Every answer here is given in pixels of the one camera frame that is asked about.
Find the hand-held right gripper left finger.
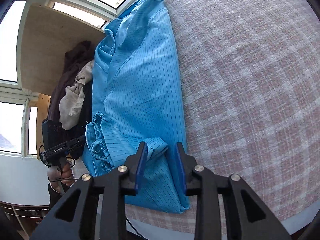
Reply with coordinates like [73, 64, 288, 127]
[30, 141, 148, 240]

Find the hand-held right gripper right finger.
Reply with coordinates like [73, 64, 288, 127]
[175, 142, 292, 240]

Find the blue striped jacket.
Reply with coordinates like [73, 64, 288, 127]
[82, 0, 191, 214]

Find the person's left forearm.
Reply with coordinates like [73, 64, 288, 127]
[47, 181, 68, 212]

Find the person's left hand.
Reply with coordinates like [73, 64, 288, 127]
[47, 162, 74, 187]

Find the pine plank board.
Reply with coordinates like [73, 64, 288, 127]
[36, 92, 52, 155]

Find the beige knit sweater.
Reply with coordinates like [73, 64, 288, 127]
[59, 60, 95, 130]

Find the black garment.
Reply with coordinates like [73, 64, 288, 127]
[66, 82, 94, 160]

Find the brown garment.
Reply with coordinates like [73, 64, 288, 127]
[47, 41, 96, 123]

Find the pink plaid cloth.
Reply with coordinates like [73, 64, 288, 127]
[72, 0, 320, 233]

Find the large wooden board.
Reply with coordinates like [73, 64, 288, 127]
[21, 4, 105, 96]

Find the black cable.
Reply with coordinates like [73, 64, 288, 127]
[47, 176, 83, 183]
[124, 215, 142, 240]

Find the white window frame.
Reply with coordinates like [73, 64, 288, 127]
[0, 0, 163, 160]

